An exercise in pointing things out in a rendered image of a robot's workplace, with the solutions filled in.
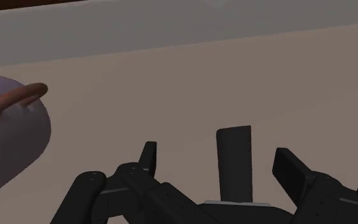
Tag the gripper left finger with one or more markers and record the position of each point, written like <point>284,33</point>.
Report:
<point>135,186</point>

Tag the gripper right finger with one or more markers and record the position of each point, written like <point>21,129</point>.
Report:
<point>321,192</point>

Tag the black flat upright slab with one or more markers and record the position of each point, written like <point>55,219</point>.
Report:
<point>234,164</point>

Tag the pale purple rounded vessel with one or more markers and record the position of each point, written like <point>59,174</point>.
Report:
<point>11,142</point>

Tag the orange curved rod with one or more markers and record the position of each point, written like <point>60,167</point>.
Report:
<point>17,96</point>

